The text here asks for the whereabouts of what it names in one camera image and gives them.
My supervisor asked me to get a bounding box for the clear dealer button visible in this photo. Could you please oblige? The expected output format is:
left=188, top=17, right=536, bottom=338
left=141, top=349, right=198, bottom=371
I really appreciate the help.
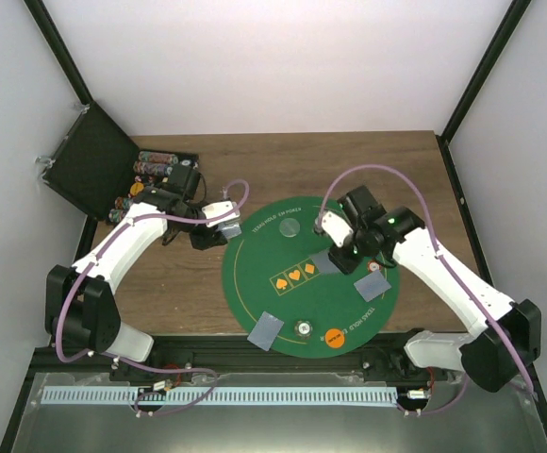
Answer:
left=279, top=218, right=301, bottom=238

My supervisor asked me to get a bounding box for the orange big blind button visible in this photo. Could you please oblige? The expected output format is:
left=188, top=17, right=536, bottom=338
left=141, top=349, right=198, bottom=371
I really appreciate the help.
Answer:
left=323, top=327, right=345, bottom=349

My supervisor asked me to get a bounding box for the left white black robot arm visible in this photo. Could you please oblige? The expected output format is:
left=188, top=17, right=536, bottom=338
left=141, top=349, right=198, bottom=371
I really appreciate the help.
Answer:
left=45, top=164, right=242, bottom=381

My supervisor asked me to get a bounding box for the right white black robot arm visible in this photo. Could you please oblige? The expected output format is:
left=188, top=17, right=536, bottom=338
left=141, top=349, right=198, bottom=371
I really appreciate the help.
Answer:
left=315, top=186, right=541, bottom=393

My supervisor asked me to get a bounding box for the round green poker mat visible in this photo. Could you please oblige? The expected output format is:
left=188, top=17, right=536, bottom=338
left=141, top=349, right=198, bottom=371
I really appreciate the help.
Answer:
left=222, top=196, right=400, bottom=359

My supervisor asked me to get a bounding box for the orange button in case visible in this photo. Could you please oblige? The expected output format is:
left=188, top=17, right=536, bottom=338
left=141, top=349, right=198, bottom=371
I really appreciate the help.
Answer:
left=129, top=182, right=144, bottom=197

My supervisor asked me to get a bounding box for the chip row in case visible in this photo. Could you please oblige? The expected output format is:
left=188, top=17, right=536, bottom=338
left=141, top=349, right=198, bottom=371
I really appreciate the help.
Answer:
left=138, top=150, right=179, bottom=165
left=108, top=209, right=126, bottom=225
left=133, top=161, right=174, bottom=176
left=114, top=197, right=133, bottom=210

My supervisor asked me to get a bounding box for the chip row bottom in case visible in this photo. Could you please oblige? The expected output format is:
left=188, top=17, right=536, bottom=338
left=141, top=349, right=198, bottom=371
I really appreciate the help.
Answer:
left=108, top=209, right=126, bottom=225

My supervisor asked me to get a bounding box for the chip row top in case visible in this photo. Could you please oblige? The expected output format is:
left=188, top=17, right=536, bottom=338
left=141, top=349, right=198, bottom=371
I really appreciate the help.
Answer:
left=138, top=150, right=179, bottom=165

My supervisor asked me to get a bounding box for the black poker chip case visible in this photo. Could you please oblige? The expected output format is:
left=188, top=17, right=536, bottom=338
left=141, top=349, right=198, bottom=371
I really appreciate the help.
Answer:
left=42, top=103, right=204, bottom=222

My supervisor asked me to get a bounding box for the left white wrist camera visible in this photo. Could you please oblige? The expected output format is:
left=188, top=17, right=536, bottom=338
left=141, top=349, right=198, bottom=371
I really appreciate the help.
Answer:
left=201, top=200, right=240, bottom=225

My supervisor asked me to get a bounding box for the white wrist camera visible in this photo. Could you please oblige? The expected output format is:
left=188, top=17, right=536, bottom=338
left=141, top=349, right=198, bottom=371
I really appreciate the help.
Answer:
left=201, top=200, right=240, bottom=225
left=320, top=210, right=354, bottom=248

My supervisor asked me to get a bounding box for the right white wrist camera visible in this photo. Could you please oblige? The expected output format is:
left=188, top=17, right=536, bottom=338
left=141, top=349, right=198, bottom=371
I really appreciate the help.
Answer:
left=320, top=210, right=354, bottom=248

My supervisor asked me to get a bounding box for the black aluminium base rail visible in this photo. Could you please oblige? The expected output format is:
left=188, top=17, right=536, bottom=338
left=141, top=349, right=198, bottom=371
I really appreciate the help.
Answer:
left=27, top=332, right=448, bottom=385

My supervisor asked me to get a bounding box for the light blue slotted cable duct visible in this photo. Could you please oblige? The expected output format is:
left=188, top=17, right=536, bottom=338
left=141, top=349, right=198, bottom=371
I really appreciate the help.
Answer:
left=40, top=386, right=398, bottom=408

